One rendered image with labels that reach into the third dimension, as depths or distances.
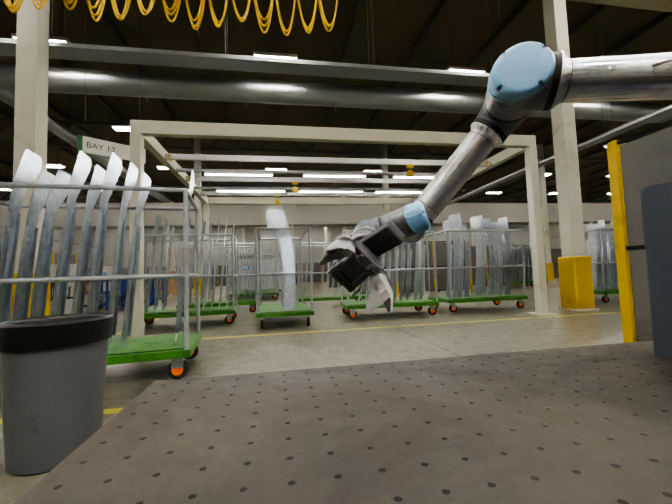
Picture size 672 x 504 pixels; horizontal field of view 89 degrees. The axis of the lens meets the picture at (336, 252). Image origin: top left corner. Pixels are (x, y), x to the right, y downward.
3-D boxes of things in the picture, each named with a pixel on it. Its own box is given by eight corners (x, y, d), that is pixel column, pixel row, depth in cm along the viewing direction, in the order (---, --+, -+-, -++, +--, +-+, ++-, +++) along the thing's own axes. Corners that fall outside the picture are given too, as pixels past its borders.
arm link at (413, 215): (422, 204, 89) (383, 220, 92) (419, 195, 78) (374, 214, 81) (433, 232, 88) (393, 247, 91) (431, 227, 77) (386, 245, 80)
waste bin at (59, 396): (-42, 490, 154) (-37, 327, 159) (35, 438, 204) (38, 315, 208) (82, 475, 163) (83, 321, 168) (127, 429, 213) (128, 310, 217)
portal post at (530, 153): (540, 315, 638) (528, 143, 658) (527, 313, 673) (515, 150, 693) (557, 314, 644) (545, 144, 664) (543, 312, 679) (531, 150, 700)
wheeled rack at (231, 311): (126, 331, 620) (126, 234, 631) (144, 324, 717) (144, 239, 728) (235, 324, 662) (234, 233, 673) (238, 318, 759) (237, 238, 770)
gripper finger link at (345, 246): (309, 269, 58) (338, 274, 66) (332, 247, 56) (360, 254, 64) (301, 256, 60) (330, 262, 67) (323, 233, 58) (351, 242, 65)
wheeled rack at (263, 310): (314, 326, 599) (311, 226, 610) (256, 330, 580) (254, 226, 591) (304, 314, 785) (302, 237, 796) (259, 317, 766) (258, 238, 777)
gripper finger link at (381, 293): (380, 330, 62) (362, 292, 68) (404, 311, 60) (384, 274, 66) (369, 326, 60) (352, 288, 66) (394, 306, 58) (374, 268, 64)
